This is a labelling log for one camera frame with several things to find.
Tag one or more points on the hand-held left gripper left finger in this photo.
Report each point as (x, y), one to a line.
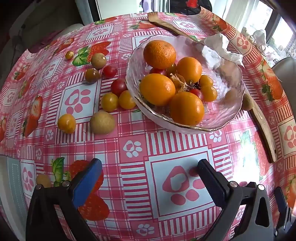
(86, 183)

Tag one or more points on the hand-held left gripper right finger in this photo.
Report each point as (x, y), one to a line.
(212, 183)

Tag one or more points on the brown longan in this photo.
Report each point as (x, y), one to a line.
(102, 122)
(247, 103)
(231, 94)
(98, 60)
(43, 180)

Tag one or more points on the yellow cherry tomato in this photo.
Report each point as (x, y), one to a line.
(109, 101)
(205, 81)
(66, 123)
(126, 99)
(172, 68)
(209, 93)

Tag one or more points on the pink checkered strawberry tablecloth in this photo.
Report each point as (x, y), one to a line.
(138, 143)

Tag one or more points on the large mandarin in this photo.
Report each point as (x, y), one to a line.
(157, 89)
(186, 107)
(159, 54)

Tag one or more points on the red cherry tomato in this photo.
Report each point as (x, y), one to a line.
(118, 87)
(158, 71)
(109, 71)
(197, 93)

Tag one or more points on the dried physalis husk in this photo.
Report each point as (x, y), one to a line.
(179, 82)

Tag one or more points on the dark brown cherry tomato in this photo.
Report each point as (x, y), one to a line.
(92, 75)

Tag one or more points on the clear glass bowl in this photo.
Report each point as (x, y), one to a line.
(222, 69)

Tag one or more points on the small mandarin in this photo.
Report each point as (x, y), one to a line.
(189, 69)

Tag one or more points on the small golden berry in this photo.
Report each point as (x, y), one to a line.
(69, 55)

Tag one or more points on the white crumpled tissue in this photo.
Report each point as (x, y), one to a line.
(222, 48)

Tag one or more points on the clear plastic bag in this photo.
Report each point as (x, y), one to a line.
(257, 38)

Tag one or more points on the beige sofa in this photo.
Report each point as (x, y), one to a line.
(34, 23)

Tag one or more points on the black round object red print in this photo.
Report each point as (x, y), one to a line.
(203, 7)

